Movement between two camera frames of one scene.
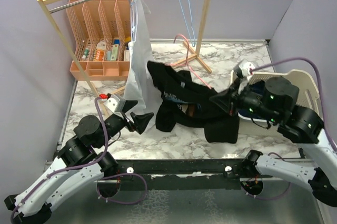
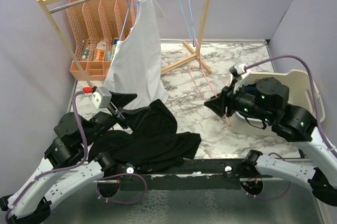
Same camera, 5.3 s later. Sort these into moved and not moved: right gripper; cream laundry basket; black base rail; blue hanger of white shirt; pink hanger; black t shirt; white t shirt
Moved: white t shirt; pink hanger; black t shirt; blue hanger of white shirt
Not moved: black base rail; right gripper; cream laundry basket
